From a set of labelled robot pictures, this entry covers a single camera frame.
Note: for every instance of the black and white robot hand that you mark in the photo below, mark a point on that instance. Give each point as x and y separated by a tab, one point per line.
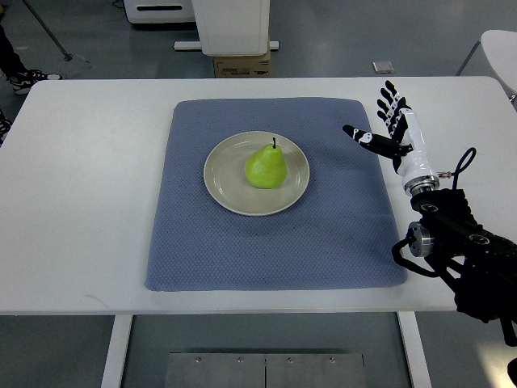
404	145

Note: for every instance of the green pear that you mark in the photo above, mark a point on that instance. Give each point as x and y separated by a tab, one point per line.
266	167

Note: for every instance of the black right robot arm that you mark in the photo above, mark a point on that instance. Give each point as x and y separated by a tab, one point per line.
477	265

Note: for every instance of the beige round plate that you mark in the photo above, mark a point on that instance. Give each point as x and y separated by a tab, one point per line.
225	178

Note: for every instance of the grey metal floor plate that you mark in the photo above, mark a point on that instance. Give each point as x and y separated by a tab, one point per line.
265	370

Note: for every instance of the small grey floor tile piece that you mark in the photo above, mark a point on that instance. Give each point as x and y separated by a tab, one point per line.
383	67

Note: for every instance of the blue textured table mat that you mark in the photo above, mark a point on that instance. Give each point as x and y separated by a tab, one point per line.
338	235

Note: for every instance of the white round side table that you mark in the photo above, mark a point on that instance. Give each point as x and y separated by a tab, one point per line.
499	47

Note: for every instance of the brown cardboard box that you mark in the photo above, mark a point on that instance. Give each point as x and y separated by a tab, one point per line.
243	66

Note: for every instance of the white cabinet on stand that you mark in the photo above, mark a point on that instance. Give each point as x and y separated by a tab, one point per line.
231	28

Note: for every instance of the white machine with black slot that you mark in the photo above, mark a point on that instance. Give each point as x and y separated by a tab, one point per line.
159	11

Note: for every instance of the grey tripod pole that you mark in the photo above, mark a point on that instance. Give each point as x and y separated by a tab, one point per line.
68	57

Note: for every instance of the person leg in black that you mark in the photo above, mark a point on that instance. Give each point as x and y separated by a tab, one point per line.
10	60

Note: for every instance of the black and white sneaker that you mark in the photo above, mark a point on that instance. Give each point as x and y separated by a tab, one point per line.
22	83

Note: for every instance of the white table leg frame right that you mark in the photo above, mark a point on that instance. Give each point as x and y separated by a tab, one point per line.
415	356

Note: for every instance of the white table leg frame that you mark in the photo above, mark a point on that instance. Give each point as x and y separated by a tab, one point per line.
117	350
415	356

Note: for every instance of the white table leg frame left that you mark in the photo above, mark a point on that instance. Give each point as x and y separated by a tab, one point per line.
117	350

